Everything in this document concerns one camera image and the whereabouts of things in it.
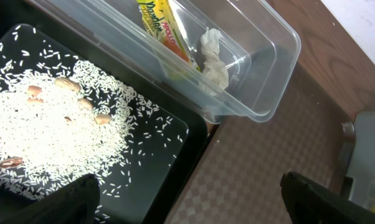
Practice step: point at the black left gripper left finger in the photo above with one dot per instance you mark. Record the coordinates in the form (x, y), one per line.
(74, 203)

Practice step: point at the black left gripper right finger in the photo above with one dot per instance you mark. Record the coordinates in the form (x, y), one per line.
(310, 203)

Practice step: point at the yellow green snack wrapper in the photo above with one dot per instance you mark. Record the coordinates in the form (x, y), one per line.
(160, 22)

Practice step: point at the grey dishwasher rack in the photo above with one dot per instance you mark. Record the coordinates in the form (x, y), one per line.
(361, 169)

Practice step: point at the dark brown serving tray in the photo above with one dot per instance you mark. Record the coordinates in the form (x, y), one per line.
(238, 177)

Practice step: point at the dark brown peanut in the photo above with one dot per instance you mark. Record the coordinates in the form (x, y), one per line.
(11, 163)

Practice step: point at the shelled peanut right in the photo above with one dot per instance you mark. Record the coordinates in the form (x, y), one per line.
(101, 119)

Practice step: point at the shelled peanut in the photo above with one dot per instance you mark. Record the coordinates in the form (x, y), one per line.
(33, 90)
(34, 102)
(85, 103)
(101, 119)

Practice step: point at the spilled rice pile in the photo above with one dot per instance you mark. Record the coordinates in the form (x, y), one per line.
(59, 141)

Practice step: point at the shelled peanut middle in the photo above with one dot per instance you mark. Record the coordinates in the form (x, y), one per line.
(85, 103)

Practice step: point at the black tray bin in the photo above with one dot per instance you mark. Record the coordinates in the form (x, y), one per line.
(19, 12)

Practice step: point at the shelled peanut upper left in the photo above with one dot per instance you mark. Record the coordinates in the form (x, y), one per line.
(33, 90)

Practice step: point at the peanut in shell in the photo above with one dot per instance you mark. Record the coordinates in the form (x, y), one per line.
(67, 84)

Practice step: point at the clear plastic bin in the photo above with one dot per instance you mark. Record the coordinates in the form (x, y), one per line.
(259, 49)

